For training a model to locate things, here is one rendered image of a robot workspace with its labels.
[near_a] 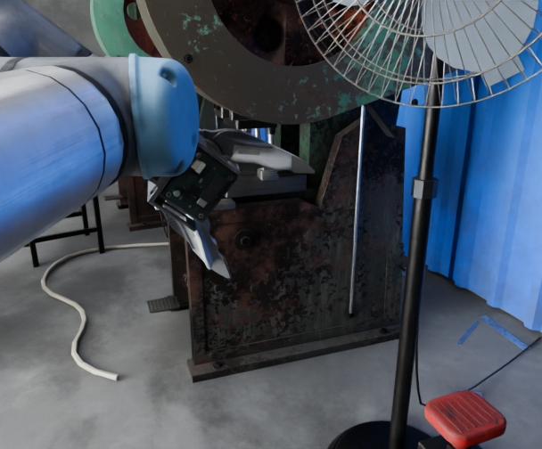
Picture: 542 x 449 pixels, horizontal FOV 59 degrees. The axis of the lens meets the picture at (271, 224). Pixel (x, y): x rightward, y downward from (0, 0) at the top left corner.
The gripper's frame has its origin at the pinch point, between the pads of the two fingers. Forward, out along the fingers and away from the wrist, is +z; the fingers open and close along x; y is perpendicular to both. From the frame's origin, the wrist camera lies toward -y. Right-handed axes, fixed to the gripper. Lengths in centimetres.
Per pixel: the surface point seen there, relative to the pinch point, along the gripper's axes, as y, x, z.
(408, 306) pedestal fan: -41, -4, 59
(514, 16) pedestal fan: -28, 48, 23
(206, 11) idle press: -84, 21, -14
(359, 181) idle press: -107, 13, 63
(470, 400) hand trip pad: 14.0, -0.8, 24.8
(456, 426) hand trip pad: 17.2, -2.9, 21.8
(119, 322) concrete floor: -141, -99, 35
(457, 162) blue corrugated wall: -153, 52, 123
